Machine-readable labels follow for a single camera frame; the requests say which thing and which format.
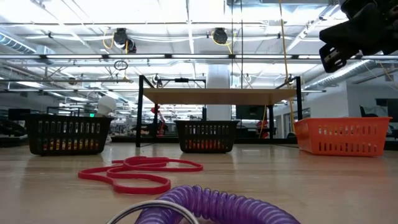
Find black slotted plastic basket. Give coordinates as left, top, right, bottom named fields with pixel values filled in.
left=26, top=114, right=114, bottom=156
left=174, top=119, right=240, bottom=154

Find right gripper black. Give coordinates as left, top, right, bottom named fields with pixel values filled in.
left=319, top=0, right=398, bottom=74

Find black ceiling cord reel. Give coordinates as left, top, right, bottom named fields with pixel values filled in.
left=212, top=27, right=229, bottom=45
left=112, top=27, right=137, bottom=54

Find long ceiling light bar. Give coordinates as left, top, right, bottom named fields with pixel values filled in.
left=0, top=53, right=398, bottom=60

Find orange slotted plastic basket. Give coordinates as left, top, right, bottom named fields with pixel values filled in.
left=294, top=116, right=392, bottom=157

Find white bulb desk lamp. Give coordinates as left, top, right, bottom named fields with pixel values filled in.
left=96, top=95, right=118, bottom=118

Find wooden shelf riser black legs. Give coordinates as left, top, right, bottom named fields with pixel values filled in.
left=136, top=74, right=304, bottom=147

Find yellow hanging cable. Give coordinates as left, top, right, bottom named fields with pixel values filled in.
left=278, top=0, right=295, bottom=131

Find purple coil wristband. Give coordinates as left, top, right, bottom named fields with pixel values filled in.
left=105, top=185, right=301, bottom=224

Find rubber band pile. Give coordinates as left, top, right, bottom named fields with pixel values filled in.
left=77, top=156, right=205, bottom=195

